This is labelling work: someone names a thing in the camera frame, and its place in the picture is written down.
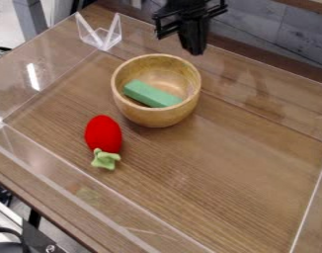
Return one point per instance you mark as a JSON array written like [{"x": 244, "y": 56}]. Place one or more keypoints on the green rectangular block stick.
[{"x": 148, "y": 95}]

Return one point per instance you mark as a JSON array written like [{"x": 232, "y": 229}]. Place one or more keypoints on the clear acrylic enclosure wall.
[{"x": 224, "y": 183}]

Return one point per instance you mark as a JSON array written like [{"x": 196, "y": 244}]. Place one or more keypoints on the red plush strawberry toy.
[{"x": 103, "y": 139}]

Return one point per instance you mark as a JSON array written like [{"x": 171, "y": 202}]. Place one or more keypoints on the grey cabinet leg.
[{"x": 30, "y": 17}]

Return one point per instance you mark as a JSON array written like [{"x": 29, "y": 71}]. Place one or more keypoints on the black table clamp mount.
[{"x": 37, "y": 242}]

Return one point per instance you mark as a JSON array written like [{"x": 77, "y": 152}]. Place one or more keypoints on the light brown wooden bowl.
[{"x": 168, "y": 73}]

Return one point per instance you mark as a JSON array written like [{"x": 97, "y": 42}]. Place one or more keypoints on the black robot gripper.
[{"x": 185, "y": 17}]

